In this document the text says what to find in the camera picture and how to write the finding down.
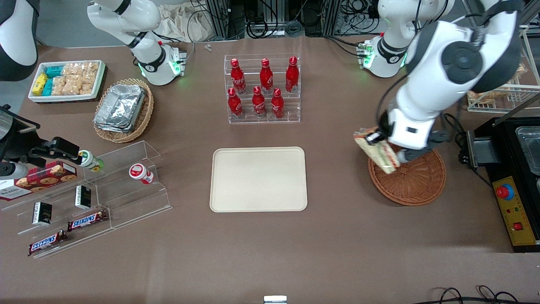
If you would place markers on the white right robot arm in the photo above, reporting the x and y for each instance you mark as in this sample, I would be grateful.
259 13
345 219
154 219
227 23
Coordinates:
143 25

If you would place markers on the white crumpled cloth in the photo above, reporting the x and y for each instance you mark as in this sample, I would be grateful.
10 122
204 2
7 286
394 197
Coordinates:
185 23

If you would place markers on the small green-capped white bottle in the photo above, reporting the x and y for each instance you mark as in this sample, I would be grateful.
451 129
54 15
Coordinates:
89 159

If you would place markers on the yellow emergency stop control box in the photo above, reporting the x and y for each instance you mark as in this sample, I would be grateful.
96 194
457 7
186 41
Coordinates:
517 215

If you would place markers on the yellow snack packet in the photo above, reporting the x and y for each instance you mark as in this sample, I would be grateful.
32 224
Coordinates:
39 83

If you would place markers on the clear fried snack bag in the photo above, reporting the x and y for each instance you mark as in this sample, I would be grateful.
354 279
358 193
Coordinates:
519 72
481 97

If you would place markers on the beige rectangular tray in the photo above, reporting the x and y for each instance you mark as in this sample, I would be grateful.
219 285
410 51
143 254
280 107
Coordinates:
258 179

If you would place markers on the triangular sandwich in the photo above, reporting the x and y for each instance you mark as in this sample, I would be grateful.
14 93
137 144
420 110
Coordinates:
379 156

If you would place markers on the brown round wicker basket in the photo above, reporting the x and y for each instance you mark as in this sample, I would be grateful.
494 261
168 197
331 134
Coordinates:
422 185

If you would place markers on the clear rice cracker bag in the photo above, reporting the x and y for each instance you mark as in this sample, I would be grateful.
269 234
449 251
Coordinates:
59 85
91 69
87 84
72 69
72 85

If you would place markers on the stacked aluminium foil containers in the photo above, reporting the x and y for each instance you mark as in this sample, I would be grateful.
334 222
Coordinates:
120 107

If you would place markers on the red cookie box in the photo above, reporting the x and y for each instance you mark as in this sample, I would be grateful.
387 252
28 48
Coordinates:
42 179

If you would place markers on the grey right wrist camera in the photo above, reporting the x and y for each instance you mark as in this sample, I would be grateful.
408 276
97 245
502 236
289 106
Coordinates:
14 170

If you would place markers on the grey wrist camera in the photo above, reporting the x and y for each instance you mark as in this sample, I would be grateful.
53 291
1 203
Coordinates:
411 155
14 170

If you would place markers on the small red-capped white bottle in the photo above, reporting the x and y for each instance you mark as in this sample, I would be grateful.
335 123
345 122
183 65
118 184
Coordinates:
140 173

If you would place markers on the black appliance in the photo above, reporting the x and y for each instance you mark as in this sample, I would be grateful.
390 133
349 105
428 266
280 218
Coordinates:
502 139

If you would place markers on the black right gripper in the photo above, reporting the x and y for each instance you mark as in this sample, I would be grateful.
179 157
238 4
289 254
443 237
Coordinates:
37 150

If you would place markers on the silver bracket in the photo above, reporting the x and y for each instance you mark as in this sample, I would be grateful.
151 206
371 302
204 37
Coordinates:
275 299

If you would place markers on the snickers chocolate bar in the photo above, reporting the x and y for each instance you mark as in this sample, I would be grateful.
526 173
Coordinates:
86 220
46 242

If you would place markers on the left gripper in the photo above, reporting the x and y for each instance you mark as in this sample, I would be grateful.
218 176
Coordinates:
383 123

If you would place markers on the clear acrylic bottle rack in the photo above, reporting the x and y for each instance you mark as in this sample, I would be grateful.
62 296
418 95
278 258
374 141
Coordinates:
291 116

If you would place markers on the white rectangular snack tray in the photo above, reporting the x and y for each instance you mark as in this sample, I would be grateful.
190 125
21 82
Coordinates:
67 98

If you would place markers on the clear acrylic stepped shelf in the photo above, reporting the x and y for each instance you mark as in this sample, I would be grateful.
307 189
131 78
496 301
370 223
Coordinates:
126 198

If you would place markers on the small black box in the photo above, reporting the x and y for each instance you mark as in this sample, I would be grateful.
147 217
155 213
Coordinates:
42 213
83 197

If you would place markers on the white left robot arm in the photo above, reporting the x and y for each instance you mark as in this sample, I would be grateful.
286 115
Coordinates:
426 97

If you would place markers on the light oval wicker basket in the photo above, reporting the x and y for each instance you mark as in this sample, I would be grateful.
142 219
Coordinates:
145 114

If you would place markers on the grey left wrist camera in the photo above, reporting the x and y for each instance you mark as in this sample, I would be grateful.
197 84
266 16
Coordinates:
411 155

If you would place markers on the teal snack packet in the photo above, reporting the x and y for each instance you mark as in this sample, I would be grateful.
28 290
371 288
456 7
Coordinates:
54 71
47 87

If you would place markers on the red cola bottle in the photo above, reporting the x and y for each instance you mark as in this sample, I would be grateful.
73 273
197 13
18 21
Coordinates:
259 104
292 76
277 105
266 78
238 78
235 105

